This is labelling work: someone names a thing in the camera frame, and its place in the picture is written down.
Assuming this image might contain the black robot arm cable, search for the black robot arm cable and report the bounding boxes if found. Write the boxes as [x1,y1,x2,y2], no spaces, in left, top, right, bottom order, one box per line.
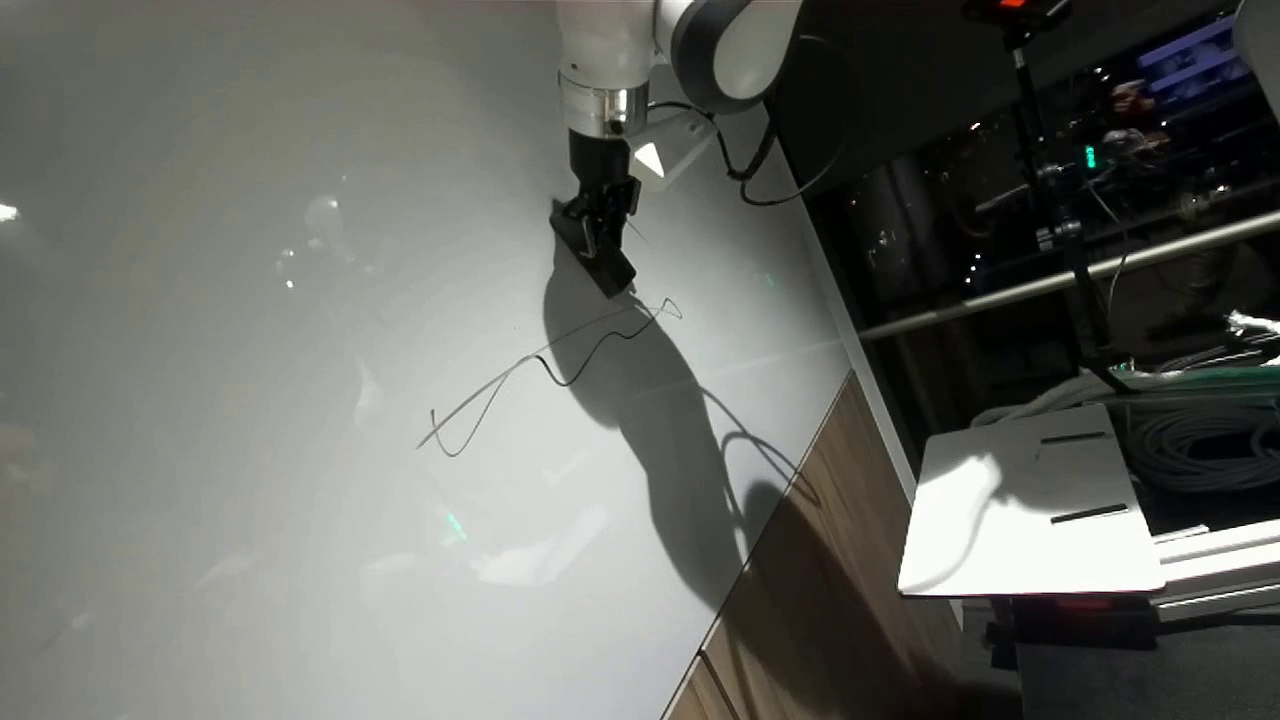
[647,91,837,210]

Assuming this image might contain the large white whiteboard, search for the large white whiteboard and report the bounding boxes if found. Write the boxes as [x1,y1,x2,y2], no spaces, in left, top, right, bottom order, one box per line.
[0,0,859,720]

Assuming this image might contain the white aluminium profile bars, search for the white aluminium profile bars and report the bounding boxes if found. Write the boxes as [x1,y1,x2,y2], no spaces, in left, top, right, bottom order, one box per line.
[1148,517,1280,619]

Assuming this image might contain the dark coiled cable bundle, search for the dark coiled cable bundle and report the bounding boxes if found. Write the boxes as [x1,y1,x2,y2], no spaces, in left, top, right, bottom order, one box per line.
[1101,356,1280,529]

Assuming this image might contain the black tripod stand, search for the black tripod stand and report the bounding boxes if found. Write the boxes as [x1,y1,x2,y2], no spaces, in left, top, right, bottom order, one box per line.
[961,0,1140,398]

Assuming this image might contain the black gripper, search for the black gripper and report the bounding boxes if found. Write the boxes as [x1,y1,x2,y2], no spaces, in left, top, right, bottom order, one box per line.
[548,127,646,258]

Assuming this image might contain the black felt whiteboard duster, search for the black felt whiteboard duster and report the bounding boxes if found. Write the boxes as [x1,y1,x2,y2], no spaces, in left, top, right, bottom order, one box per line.
[548,216,646,299]

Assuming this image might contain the white table at right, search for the white table at right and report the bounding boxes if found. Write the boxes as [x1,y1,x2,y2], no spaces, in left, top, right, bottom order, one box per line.
[892,404,1168,603]

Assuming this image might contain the grey metal railing bar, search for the grey metal railing bar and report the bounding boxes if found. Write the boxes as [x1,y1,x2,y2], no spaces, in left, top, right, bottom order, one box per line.
[857,206,1280,344]

